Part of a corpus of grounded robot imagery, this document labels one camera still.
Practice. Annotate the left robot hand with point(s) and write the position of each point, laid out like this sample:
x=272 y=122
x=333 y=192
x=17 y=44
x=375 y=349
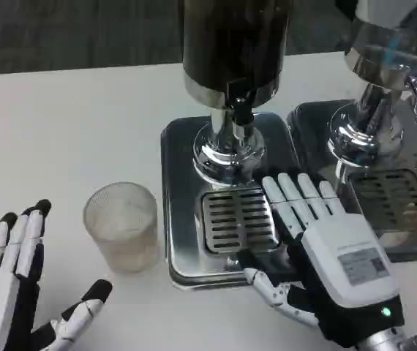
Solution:
x=7 y=289

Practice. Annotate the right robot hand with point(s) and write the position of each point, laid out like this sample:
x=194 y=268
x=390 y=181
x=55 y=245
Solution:
x=344 y=256

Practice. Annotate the silver right robot forearm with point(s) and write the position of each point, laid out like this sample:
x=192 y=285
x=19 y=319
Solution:
x=395 y=340

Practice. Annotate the steel drip tray grid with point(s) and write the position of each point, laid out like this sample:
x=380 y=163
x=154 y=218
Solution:
x=395 y=199
x=236 y=223

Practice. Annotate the clear ribbed glass cup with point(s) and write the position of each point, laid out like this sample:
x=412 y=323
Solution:
x=124 y=226

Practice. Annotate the clear drink dispenser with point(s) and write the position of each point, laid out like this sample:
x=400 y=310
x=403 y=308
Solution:
x=384 y=128

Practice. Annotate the dark drink dispenser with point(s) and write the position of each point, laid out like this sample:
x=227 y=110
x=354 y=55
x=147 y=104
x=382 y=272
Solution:
x=230 y=109

